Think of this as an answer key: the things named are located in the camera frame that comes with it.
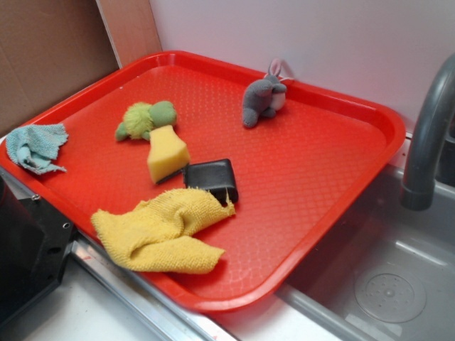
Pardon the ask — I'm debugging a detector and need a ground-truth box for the brown cardboard panel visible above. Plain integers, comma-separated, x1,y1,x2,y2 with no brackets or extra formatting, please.
1,1,161,135

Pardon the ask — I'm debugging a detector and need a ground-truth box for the black rectangular block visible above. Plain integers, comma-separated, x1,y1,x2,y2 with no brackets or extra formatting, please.
183,158,239,205

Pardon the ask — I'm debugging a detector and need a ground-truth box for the red plastic tray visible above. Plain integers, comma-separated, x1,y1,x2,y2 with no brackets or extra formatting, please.
1,51,405,313

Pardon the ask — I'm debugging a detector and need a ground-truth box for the green plush toy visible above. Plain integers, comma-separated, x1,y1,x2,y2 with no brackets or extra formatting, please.
114,101,177,141

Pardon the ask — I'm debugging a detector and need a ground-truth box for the yellow sponge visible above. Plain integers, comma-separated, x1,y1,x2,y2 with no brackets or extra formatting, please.
146,125,191,183

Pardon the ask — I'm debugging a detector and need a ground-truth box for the grey toy faucet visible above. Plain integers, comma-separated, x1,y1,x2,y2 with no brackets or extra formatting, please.
400,55,454,211

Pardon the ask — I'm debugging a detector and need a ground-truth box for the grey plastic sink basin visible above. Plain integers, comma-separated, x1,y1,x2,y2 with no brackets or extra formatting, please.
277,166,454,340

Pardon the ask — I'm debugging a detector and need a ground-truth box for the grey plush rabbit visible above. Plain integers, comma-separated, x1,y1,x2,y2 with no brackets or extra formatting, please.
242,58,290,129

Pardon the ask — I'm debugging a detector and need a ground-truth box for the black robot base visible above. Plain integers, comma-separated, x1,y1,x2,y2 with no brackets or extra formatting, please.
1,180,75,327

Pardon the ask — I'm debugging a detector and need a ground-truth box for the light blue cloth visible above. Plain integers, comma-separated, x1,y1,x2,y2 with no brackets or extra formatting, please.
6,124,69,175

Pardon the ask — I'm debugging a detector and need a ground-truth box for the yellow cloth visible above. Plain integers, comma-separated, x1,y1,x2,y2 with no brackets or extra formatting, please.
91,188,235,274

